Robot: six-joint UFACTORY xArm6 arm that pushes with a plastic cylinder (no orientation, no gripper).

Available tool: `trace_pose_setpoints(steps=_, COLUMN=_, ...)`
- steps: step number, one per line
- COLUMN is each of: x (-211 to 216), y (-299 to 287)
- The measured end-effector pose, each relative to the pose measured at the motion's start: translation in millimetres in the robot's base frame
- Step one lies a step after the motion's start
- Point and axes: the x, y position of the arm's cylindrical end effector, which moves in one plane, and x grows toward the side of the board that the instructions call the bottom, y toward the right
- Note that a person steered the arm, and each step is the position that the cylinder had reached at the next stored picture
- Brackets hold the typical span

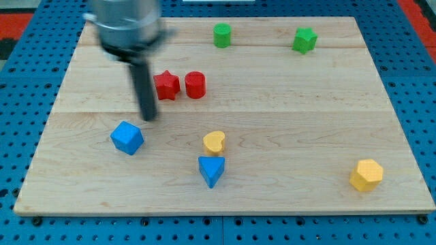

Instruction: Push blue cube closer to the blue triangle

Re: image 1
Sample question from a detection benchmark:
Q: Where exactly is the yellow heart block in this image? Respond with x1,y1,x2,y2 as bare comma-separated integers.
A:
202,131,225,156

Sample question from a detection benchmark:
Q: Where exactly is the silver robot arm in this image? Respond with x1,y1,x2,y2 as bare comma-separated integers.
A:
83,0,176,121

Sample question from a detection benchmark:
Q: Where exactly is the yellow hexagon block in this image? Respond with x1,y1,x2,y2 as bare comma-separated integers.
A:
349,159,384,192

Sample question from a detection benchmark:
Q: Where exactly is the red cylinder block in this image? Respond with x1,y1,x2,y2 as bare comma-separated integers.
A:
185,71,206,99

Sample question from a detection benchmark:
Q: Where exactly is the blue cube block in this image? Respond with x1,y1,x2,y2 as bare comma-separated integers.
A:
110,121,144,155

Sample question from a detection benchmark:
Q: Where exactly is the green star block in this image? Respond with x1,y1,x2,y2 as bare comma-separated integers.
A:
292,27,317,54

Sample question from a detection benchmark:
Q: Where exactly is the green cylinder block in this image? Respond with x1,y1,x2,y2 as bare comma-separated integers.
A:
213,22,232,48

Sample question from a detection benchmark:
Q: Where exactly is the blue triangle block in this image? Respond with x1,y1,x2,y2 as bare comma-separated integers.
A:
198,156,225,189

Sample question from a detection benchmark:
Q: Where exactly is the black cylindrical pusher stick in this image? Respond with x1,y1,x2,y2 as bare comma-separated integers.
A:
129,60,158,121

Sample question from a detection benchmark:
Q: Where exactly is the red star block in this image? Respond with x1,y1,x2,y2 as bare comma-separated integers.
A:
153,70,181,101

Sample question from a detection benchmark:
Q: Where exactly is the wooden board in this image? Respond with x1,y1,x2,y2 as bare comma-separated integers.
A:
14,17,435,216

